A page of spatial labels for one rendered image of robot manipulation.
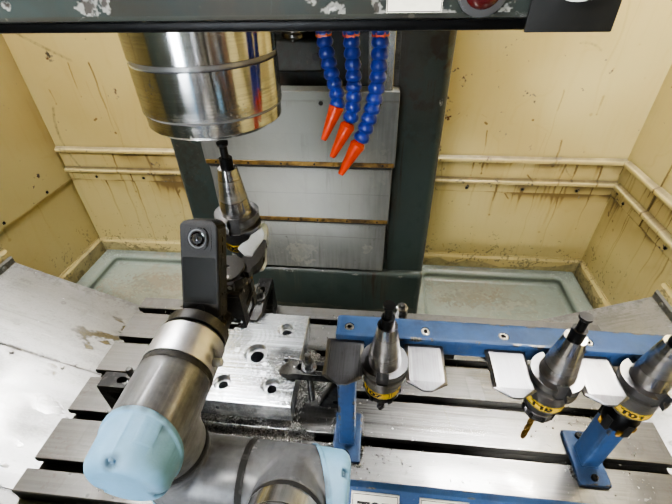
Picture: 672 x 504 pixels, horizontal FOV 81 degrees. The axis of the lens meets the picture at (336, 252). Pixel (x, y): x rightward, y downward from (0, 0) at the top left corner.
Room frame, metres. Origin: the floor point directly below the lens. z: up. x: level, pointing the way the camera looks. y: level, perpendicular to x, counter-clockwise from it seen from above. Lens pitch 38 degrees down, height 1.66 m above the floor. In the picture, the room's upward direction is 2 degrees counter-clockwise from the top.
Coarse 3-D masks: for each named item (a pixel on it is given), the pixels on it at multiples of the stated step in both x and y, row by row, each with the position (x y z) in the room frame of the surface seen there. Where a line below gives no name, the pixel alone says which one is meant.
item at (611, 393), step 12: (588, 360) 0.32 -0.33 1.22; (600, 360) 0.32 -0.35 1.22; (588, 372) 0.30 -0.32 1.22; (600, 372) 0.30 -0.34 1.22; (612, 372) 0.30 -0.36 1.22; (588, 384) 0.28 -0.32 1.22; (600, 384) 0.28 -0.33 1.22; (612, 384) 0.28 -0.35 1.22; (588, 396) 0.27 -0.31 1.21; (600, 396) 0.27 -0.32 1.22; (612, 396) 0.27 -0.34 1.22; (624, 396) 0.27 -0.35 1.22
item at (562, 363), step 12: (564, 336) 0.30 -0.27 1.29; (552, 348) 0.31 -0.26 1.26; (564, 348) 0.29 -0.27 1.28; (576, 348) 0.29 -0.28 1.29; (540, 360) 0.31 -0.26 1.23; (552, 360) 0.29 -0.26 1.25; (564, 360) 0.29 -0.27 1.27; (576, 360) 0.28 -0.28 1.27; (540, 372) 0.30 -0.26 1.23; (552, 372) 0.29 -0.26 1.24; (564, 372) 0.28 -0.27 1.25; (576, 372) 0.28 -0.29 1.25; (564, 384) 0.28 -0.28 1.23
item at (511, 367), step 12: (492, 360) 0.32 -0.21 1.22; (504, 360) 0.32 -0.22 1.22; (516, 360) 0.32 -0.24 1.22; (492, 372) 0.31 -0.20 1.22; (504, 372) 0.31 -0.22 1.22; (516, 372) 0.31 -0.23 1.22; (528, 372) 0.30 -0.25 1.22; (492, 384) 0.29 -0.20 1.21; (504, 384) 0.29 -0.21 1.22; (516, 384) 0.29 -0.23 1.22; (528, 384) 0.29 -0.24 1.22; (516, 396) 0.27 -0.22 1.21
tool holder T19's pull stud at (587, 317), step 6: (582, 312) 0.30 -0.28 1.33; (588, 312) 0.30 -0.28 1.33; (582, 318) 0.30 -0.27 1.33; (588, 318) 0.30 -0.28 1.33; (594, 318) 0.30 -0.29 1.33; (576, 324) 0.31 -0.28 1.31; (582, 324) 0.29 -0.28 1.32; (588, 324) 0.29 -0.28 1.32; (570, 330) 0.30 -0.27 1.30; (576, 330) 0.30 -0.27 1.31; (582, 330) 0.29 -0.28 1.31; (570, 336) 0.30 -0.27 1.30; (576, 336) 0.29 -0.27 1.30; (582, 336) 0.29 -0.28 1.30
